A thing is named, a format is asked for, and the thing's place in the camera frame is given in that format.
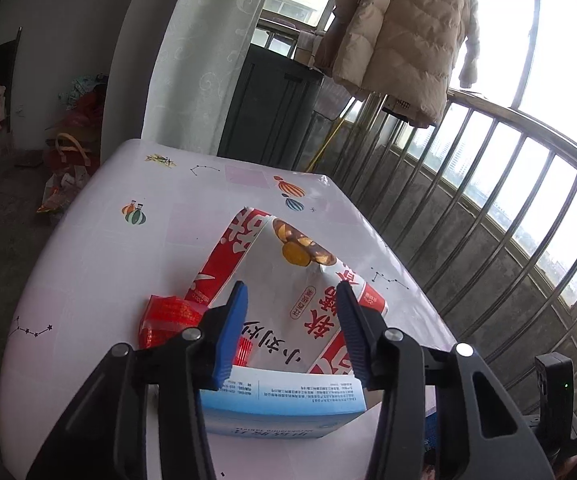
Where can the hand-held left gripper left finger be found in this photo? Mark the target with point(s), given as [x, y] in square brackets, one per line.
[228, 340]

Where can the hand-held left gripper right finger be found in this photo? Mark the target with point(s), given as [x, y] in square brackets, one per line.
[353, 340]

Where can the blue white cardboard box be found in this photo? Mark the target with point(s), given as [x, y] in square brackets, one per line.
[288, 402]

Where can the red crinkled wrapper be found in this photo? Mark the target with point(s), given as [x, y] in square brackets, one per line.
[168, 317]

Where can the red white snack bag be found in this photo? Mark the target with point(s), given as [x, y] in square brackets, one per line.
[288, 290]

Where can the table with pink patterned cover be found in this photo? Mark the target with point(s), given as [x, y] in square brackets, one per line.
[93, 270]

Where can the yellow pole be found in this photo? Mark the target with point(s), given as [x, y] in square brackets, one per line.
[326, 145]

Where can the white colourful bag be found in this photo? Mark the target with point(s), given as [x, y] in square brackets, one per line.
[61, 192]

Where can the dark cabinet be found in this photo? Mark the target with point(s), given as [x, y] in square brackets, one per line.
[268, 110]

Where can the red plastic bag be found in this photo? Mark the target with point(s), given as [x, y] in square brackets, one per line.
[86, 112]

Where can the steel balcony railing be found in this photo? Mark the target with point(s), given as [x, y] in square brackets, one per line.
[518, 121]

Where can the beige puffer jacket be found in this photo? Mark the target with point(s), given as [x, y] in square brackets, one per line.
[398, 45]

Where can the metal window frame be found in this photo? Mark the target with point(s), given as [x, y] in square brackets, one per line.
[534, 35]

